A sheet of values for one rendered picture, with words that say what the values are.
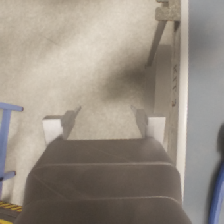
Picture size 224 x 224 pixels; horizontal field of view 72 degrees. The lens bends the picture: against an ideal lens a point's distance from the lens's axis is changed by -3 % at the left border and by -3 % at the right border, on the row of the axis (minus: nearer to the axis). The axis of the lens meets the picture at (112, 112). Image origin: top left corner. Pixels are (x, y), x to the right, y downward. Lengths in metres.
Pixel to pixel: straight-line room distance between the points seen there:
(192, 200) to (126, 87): 0.75
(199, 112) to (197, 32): 0.13
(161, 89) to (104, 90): 0.41
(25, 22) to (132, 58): 0.77
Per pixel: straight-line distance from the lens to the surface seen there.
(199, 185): 0.28
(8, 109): 1.01
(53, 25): 1.21
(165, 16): 0.27
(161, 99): 0.62
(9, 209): 0.81
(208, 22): 0.32
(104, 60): 1.00
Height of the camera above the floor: 0.90
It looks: 82 degrees down
